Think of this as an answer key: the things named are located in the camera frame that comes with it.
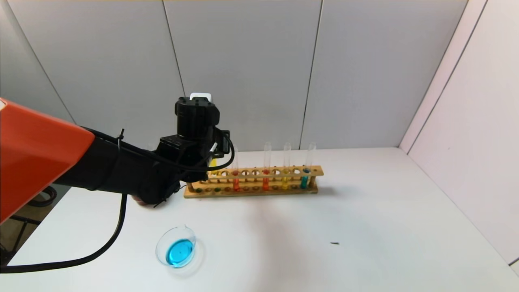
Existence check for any black metal frame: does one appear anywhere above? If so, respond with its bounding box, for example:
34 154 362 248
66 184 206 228
0 216 38 264

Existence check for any thick black cable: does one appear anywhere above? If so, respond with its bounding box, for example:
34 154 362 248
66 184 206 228
0 194 128 273

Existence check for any wooden test tube rack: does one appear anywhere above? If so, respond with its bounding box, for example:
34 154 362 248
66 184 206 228
183 165 324 199

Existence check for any orange pigment glass test tube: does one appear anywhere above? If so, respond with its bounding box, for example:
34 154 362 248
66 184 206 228
262 142 272 191
230 146 240 192

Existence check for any blue pigment glass test tube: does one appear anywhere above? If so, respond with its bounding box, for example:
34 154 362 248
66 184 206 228
300 142 316 189

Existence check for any clear glass dish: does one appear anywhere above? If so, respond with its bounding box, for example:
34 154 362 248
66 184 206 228
155 225 206 277

